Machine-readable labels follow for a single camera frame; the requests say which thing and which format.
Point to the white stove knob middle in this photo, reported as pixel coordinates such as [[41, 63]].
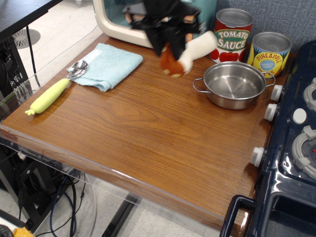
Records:
[[270, 112]]

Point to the dark blue toy stove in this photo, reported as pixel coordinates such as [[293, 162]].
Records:
[[285, 201]]

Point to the light blue cloth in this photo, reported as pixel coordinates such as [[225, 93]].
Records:
[[107, 67]]

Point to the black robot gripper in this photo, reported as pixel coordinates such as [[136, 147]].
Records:
[[165, 22]]

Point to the green handled metal spoon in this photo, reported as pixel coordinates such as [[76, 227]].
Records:
[[50, 95]]

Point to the white stove knob lower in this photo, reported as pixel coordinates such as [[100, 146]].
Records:
[[256, 156]]

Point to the pineapple slices can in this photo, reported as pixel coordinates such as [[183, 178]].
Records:
[[269, 52]]

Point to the tomato sauce can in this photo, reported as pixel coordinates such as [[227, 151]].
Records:
[[232, 29]]

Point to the toy microwave teal cream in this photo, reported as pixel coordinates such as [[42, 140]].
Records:
[[113, 22]]

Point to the silver metal pot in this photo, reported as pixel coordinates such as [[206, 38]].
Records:
[[233, 85]]

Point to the white stove knob upper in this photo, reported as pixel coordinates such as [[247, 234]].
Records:
[[276, 93]]

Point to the white stove knob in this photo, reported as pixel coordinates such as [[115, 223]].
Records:
[[276, 93], [270, 112], [256, 156]]

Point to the black desk at left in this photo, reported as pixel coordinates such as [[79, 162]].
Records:
[[17, 14]]

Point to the plush brown white mushroom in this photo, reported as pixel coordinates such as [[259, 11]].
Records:
[[195, 49]]

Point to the black table leg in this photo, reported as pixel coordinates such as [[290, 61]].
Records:
[[121, 215]]

